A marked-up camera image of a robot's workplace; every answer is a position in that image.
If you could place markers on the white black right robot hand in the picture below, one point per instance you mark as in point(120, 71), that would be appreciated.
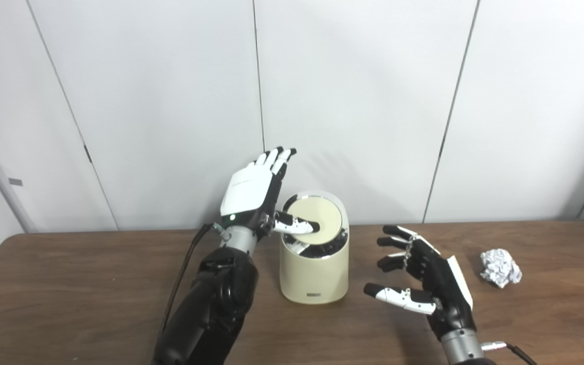
point(446, 289)

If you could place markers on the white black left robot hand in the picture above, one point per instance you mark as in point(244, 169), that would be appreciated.
point(246, 190)

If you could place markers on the white paper ball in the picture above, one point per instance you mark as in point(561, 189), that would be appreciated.
point(500, 267)

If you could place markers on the cream round bin lid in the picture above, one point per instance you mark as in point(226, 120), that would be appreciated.
point(325, 218)

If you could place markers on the cream-colored desktop trash bin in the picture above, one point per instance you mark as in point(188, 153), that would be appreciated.
point(312, 276)

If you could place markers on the black plastic bin liner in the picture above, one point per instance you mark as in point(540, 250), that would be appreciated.
point(322, 251)

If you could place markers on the small gray wall tag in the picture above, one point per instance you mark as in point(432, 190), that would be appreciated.
point(15, 181)

